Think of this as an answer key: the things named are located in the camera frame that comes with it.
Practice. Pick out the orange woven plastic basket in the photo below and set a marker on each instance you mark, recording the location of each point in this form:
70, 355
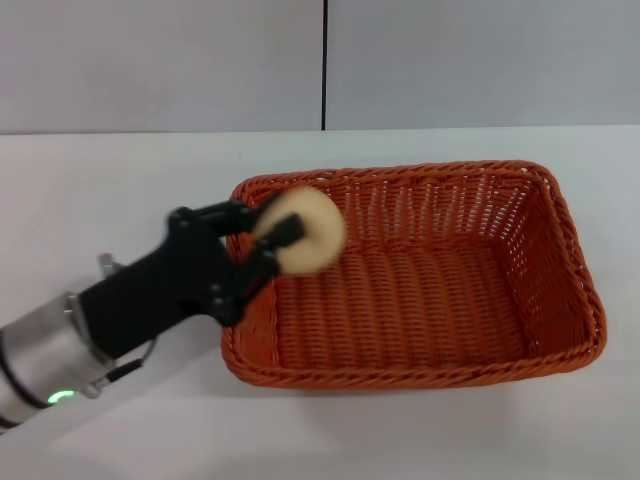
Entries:
410, 310

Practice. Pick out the cream foam doughnut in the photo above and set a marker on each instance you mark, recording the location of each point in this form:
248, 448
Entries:
322, 220

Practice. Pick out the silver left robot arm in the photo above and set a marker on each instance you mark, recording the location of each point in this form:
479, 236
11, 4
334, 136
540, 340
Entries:
40, 355

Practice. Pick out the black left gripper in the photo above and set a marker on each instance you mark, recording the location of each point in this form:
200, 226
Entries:
170, 280

